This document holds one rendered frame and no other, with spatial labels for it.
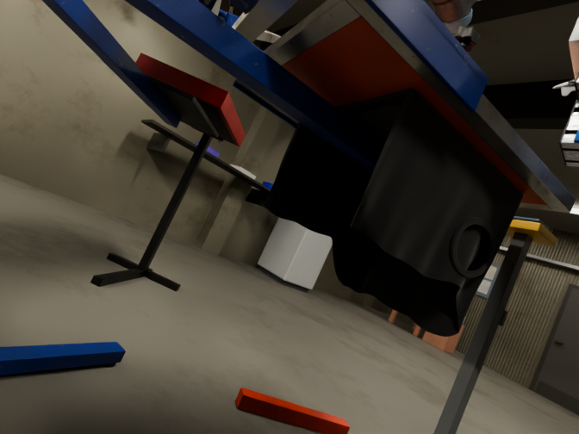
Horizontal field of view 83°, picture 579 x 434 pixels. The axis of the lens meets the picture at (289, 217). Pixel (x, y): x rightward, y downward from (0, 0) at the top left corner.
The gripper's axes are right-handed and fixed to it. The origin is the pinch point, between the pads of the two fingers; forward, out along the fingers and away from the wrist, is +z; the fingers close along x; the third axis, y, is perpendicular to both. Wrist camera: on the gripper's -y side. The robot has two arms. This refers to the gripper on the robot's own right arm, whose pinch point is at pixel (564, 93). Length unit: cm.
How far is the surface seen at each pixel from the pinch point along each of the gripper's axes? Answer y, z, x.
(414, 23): 56, -63, -110
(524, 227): 70, -30, -38
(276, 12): 51, -42, -129
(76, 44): -30, 291, -302
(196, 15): 59, -43, -143
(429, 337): 206, 406, 336
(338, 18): 57, -57, -120
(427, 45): 58, -63, -106
